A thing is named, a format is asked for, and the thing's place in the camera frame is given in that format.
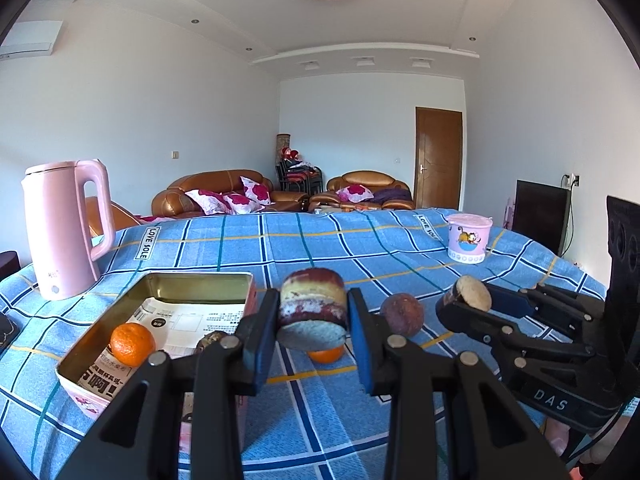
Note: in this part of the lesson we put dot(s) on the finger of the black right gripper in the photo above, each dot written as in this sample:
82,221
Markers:
499,333
575,316

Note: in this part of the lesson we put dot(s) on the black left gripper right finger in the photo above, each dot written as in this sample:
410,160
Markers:
489,435

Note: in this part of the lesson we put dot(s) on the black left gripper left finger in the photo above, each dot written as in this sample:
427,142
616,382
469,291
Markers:
138,434

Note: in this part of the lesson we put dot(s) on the small tan round fruit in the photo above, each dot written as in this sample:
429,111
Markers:
470,291

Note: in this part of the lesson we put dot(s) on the purple round passion fruit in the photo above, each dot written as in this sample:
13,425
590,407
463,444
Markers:
403,313

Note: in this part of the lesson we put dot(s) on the large front orange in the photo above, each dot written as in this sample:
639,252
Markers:
131,344

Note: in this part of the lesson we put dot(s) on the dark wrinkled passion fruit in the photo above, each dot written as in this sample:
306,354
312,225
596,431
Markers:
209,339

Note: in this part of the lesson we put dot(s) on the purple layered cake roll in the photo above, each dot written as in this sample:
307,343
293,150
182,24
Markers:
313,310

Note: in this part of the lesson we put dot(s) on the person right hand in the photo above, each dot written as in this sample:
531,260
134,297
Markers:
557,435

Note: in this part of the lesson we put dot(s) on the pink cartoon lidded cup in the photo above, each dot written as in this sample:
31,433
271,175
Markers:
468,235

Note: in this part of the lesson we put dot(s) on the black television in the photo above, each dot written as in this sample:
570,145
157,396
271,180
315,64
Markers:
541,213

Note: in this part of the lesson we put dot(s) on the pink rectangular tin box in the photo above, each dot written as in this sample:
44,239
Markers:
177,288

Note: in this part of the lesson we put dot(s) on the black smartphone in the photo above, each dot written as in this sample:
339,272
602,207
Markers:
8,332

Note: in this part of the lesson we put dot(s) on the coffee table with fruit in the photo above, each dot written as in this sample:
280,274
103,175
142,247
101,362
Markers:
331,208

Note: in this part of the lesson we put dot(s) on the armchair floral pillow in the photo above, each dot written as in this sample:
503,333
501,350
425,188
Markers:
354,194

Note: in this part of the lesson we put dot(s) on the brown leather armchair sofa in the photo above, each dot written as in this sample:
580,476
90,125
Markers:
389,192

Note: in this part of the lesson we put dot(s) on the pink electric kettle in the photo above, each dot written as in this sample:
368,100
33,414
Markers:
63,256

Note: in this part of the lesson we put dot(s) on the brown wooden door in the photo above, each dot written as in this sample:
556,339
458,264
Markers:
439,154

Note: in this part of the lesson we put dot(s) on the dark round stool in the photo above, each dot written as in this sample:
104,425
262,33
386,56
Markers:
9,264

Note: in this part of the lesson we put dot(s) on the brown leather long sofa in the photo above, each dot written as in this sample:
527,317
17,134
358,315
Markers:
173,201

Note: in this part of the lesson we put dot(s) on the stacked dark chairs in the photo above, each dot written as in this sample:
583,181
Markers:
294,173

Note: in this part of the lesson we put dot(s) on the white red floral pillow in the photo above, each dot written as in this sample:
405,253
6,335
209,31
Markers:
211,203

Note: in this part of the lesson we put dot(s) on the white wall air conditioner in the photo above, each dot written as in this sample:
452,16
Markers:
34,38

